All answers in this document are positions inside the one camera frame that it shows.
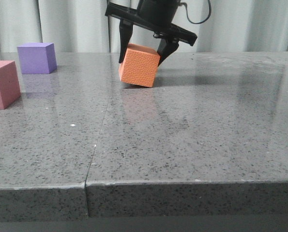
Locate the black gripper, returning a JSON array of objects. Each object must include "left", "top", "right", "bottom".
[{"left": 105, "top": 0, "right": 197, "bottom": 66}]

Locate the orange foam cube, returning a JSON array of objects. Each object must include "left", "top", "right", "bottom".
[{"left": 119, "top": 43, "right": 160, "bottom": 87}]

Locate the light grey curtain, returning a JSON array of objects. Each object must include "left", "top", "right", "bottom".
[{"left": 0, "top": 0, "right": 288, "bottom": 53}]

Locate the purple foam cube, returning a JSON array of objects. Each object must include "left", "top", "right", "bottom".
[{"left": 17, "top": 43, "right": 57, "bottom": 74}]

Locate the pink foam cube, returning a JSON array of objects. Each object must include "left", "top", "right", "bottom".
[{"left": 0, "top": 60, "right": 21, "bottom": 109}]

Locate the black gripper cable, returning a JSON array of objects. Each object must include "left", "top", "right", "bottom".
[{"left": 180, "top": 0, "right": 212, "bottom": 25}]

